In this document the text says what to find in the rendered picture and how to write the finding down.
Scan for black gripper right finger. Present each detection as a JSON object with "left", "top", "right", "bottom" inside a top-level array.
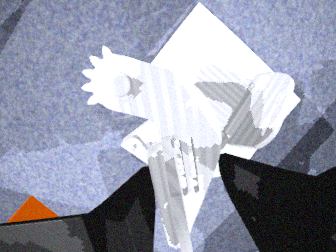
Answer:
[{"left": 218, "top": 153, "right": 336, "bottom": 252}]

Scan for white curved plate with holes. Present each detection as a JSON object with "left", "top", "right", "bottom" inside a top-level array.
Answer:
[{"left": 121, "top": 120, "right": 187, "bottom": 188}]

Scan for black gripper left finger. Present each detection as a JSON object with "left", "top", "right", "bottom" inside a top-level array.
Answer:
[{"left": 0, "top": 166, "right": 155, "bottom": 252}]

